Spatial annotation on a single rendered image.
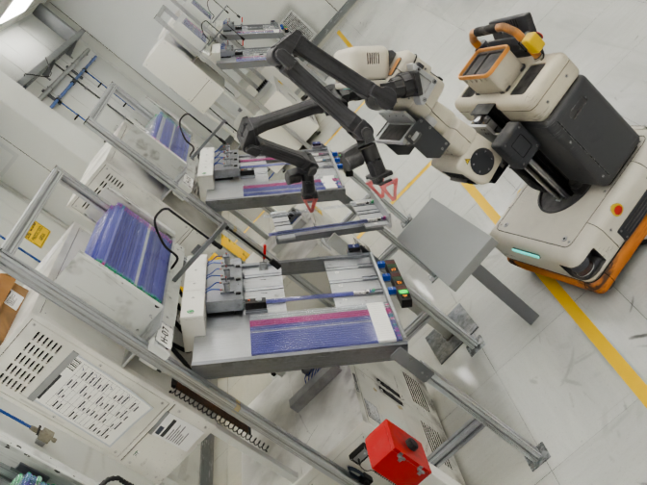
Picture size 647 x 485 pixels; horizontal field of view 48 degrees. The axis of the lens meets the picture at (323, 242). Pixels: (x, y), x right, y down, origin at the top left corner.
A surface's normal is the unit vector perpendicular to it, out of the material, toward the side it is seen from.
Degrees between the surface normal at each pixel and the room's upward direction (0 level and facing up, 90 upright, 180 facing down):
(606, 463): 0
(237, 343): 45
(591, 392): 0
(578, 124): 90
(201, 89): 90
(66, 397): 88
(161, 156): 90
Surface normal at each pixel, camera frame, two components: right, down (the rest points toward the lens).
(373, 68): 0.33, 0.16
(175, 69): 0.11, 0.42
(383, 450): -0.73, -0.58
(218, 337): -0.04, -0.90
